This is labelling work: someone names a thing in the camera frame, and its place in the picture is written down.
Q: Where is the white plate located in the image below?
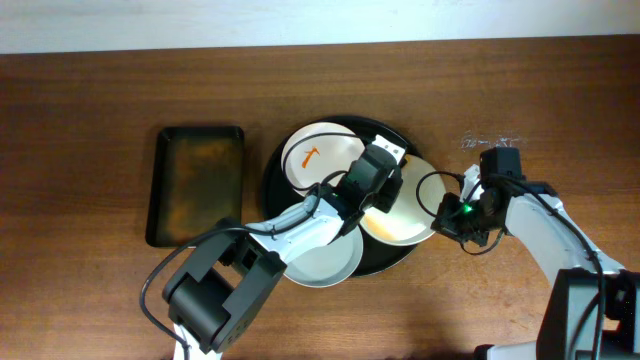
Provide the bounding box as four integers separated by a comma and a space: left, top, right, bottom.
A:
281, 122, 365, 188
360, 155, 446, 246

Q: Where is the white plate top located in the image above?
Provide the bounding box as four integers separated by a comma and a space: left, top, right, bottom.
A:
281, 122, 365, 188

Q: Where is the pale blue plate front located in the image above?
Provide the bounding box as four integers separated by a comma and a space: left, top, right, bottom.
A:
279, 200, 364, 288

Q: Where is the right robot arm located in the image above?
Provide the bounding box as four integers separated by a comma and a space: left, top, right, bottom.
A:
431, 147, 639, 360

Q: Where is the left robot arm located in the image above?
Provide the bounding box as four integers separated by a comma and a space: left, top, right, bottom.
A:
162, 144, 405, 359

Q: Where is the round black tray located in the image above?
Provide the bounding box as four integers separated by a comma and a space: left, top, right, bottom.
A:
261, 115, 422, 278

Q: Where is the rectangular black tray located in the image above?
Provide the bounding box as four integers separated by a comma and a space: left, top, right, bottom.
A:
145, 126, 244, 248

